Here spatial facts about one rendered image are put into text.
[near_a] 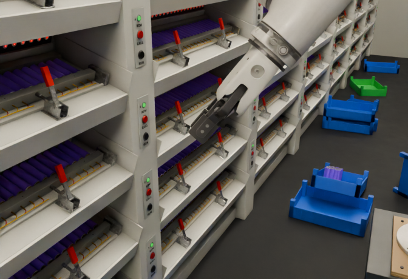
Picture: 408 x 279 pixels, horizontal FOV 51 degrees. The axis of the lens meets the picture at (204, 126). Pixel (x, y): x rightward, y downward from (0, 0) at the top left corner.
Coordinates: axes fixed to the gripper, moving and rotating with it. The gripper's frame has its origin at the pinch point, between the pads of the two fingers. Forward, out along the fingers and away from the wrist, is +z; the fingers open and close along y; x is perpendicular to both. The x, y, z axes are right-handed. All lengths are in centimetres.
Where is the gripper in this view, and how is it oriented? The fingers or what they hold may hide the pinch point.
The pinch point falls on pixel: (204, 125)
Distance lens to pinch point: 69.8
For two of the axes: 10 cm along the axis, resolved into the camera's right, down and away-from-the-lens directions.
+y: 0.4, -2.3, 9.7
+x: -7.6, -6.4, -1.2
